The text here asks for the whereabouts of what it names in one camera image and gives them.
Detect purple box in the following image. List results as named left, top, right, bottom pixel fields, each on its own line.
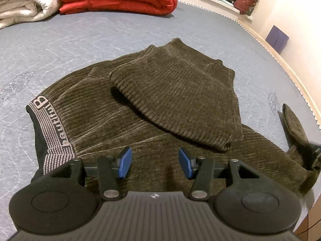
left=265, top=25, right=290, bottom=55

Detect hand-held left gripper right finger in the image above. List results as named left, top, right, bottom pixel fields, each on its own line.
left=179, top=148, right=264, bottom=202

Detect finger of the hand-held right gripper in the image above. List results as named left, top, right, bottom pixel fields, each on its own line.
left=309, top=143, right=321, bottom=170

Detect white fleece blanket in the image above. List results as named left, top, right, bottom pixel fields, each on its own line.
left=0, top=0, right=64, bottom=29

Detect brown corduroy pants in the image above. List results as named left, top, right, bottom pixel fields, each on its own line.
left=26, top=38, right=321, bottom=199

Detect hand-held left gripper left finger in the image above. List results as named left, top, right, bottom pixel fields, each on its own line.
left=49, top=147, right=132, bottom=202

